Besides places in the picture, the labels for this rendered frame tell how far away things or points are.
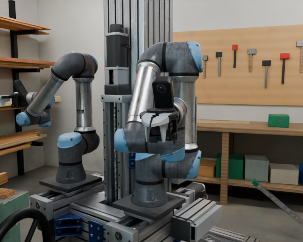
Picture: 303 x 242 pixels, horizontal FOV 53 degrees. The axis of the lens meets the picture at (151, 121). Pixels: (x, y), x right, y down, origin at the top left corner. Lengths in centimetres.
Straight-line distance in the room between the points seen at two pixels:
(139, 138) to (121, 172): 53
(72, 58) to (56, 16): 338
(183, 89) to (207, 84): 272
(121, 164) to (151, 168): 26
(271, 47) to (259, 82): 41
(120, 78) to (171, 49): 34
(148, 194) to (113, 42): 68
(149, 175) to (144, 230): 20
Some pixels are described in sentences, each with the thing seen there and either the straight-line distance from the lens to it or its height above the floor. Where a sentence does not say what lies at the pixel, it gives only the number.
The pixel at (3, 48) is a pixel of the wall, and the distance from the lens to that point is 454.
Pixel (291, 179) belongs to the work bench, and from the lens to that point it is 354.
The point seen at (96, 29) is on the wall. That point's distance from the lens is 449.
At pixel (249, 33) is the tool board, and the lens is 386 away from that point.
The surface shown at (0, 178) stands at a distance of 138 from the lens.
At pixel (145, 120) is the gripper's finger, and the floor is 123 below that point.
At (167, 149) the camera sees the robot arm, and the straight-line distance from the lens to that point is 91.
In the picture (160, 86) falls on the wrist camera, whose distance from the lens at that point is 72.
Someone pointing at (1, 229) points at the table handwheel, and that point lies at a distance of 90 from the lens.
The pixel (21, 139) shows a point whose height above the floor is 61.
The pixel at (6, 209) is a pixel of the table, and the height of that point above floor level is 88.
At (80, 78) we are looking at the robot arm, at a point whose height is 133.
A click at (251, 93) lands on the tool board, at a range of 381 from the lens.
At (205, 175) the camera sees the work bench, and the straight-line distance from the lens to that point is 355.
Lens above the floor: 131
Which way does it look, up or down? 7 degrees down
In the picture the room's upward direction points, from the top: straight up
